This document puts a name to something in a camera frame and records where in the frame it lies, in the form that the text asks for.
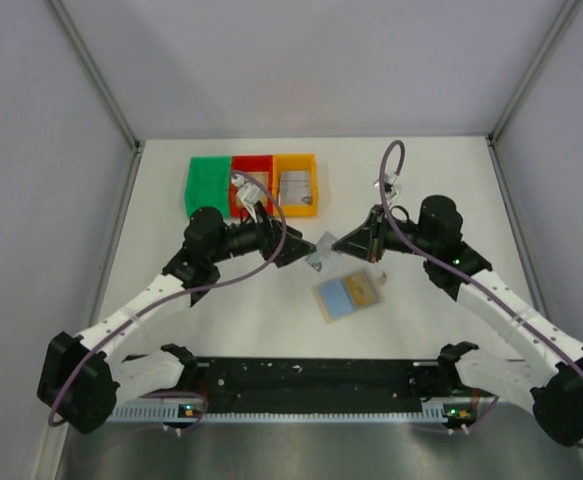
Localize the green plastic bin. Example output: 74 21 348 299
184 156 231 218

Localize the left aluminium corner post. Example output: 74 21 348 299
45 0 145 151

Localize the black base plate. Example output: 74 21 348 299
177 357 472 415

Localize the red plastic bin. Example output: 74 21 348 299
228 155 273 218

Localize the beige card holder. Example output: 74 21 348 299
312 267 387 323

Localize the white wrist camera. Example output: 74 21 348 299
374 172 402 203
231 176 264 221

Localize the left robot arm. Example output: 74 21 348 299
37 204 316 434

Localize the stack of cards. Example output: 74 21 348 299
278 170 314 206

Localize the right aluminium corner post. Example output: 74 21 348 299
487 0 583 145

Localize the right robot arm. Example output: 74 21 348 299
332 195 583 449

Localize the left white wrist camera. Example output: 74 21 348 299
231 176 264 221

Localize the white slotted cable duct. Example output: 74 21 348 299
106 400 476 425

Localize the aluminium corner post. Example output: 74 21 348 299
45 0 145 151
487 0 583 145

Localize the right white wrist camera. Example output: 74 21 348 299
374 172 402 203

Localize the yellow plastic bin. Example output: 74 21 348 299
273 153 319 218

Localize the beige card holders stack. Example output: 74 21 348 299
243 172 269 203

